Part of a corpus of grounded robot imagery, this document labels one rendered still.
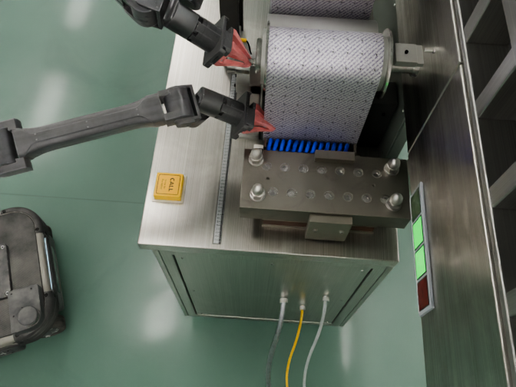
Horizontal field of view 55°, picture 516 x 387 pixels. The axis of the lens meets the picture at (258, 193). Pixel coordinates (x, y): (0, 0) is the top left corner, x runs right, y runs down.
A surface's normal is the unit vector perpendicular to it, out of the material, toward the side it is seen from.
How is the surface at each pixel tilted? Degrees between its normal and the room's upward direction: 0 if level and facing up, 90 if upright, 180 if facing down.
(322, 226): 90
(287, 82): 90
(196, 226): 0
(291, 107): 90
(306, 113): 90
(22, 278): 0
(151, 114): 21
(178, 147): 0
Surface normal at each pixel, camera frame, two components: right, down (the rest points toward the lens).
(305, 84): -0.07, 0.89
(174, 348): 0.02, -0.44
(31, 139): 0.08, -0.11
